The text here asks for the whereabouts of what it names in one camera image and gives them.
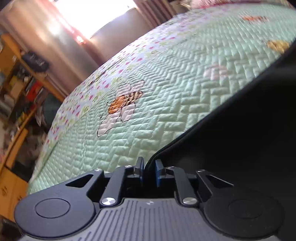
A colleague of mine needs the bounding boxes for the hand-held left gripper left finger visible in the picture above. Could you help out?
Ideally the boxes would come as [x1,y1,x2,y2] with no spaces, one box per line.
[66,157,145,208]

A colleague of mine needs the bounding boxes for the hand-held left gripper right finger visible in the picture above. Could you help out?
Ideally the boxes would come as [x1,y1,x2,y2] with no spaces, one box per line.
[155,159,234,206]

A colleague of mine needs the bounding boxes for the black pants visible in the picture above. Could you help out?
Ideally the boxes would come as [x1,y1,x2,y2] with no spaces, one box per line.
[144,37,296,241]

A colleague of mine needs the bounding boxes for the green quilted bedspread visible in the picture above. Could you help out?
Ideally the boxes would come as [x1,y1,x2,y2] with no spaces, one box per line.
[28,0,296,195]

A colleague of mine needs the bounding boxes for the wooden bookshelf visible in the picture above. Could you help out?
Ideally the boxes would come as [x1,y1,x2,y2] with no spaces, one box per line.
[0,32,65,130]

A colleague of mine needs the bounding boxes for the dark blue hanging bag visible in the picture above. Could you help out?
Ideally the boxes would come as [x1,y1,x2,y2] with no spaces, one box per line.
[22,52,50,73]

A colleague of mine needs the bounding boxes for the pink curtain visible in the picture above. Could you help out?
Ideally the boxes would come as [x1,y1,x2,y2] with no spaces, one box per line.
[0,0,185,100]

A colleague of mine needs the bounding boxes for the window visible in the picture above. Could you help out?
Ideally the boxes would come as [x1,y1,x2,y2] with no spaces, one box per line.
[53,0,137,40]

